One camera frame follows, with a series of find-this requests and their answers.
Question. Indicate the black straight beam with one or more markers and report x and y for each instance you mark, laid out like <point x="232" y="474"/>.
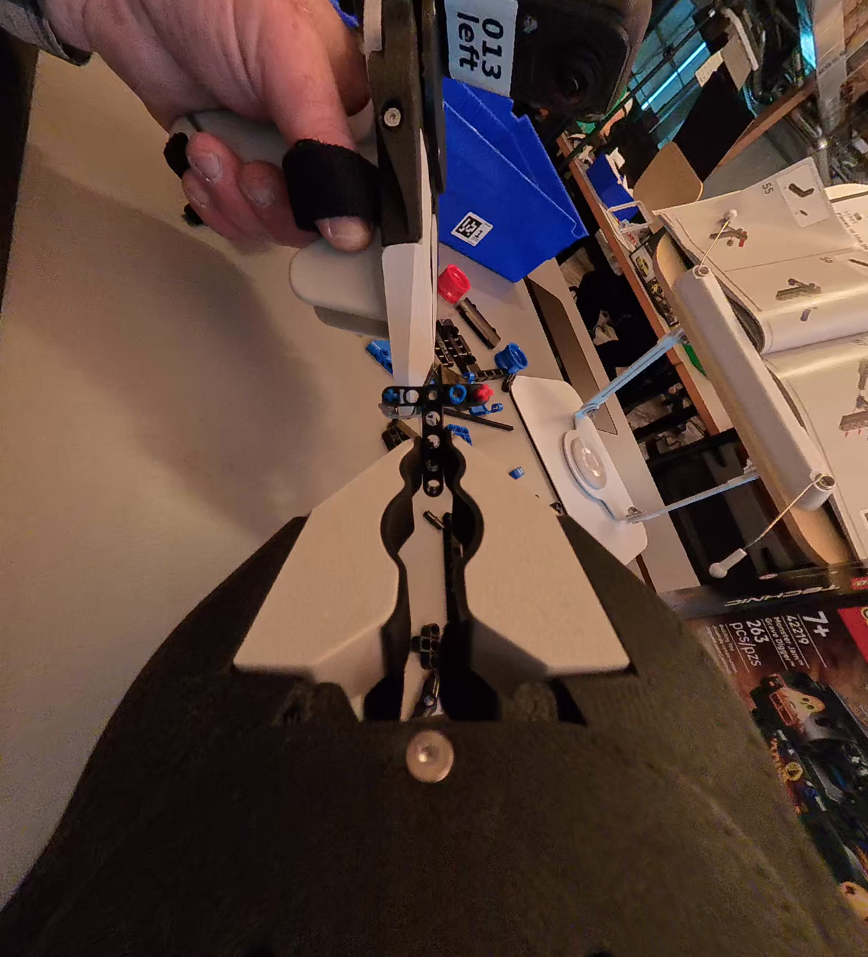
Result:
<point x="400" y="433"/>

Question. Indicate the blue wheel rim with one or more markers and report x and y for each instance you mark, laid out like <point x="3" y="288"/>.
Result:
<point x="512" y="359"/>

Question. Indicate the small red wheel rim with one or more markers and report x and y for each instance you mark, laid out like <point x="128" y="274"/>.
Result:
<point x="454" y="284"/>

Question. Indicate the long black axle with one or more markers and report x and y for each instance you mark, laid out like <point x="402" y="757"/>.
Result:
<point x="482" y="421"/>

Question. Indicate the grey desk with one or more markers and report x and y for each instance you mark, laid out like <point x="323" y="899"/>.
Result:
<point x="179" y="374"/>

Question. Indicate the black angled long beam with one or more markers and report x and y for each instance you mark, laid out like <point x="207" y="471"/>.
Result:
<point x="490" y="372"/>

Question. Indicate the white book stand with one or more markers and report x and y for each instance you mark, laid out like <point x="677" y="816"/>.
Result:
<point x="751" y="381"/>

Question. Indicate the black curved panel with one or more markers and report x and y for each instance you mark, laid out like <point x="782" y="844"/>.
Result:
<point x="478" y="323"/>

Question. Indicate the blue fender piece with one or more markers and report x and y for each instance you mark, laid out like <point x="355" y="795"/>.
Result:
<point x="487" y="409"/>

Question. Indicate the person's left hand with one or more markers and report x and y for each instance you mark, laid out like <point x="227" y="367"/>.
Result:
<point x="217" y="67"/>

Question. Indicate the open instruction booklet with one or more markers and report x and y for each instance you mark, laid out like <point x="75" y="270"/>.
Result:
<point x="815" y="239"/>

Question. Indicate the black frame piece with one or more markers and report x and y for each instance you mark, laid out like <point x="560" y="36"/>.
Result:
<point x="455" y="342"/>

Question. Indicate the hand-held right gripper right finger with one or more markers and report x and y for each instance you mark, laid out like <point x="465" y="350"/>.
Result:
<point x="546" y="598"/>

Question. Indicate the blue flat panel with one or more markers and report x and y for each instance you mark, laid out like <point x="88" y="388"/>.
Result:
<point x="380" y="357"/>

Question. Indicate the blue storage bin with tag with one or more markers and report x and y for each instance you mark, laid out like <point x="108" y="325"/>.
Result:
<point x="501" y="194"/>

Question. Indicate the blue L-shaped beam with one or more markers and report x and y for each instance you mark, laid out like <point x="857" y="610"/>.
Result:
<point x="460" y="435"/>

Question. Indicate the black toy set box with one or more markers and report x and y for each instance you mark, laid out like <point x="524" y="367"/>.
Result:
<point x="815" y="710"/>

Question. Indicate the black T-shaped connector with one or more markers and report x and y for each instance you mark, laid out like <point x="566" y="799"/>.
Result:
<point x="426" y="647"/>

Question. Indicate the person's left forearm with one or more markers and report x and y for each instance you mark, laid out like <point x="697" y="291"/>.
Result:
<point x="30" y="30"/>

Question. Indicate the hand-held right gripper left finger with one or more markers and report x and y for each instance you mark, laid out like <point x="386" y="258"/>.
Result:
<point x="321" y="598"/>

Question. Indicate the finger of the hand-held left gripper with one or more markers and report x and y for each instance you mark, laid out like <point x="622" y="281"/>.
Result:
<point x="411" y="299"/>

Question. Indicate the black beam assembly with pins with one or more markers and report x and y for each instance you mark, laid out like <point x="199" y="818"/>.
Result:
<point x="434" y="433"/>

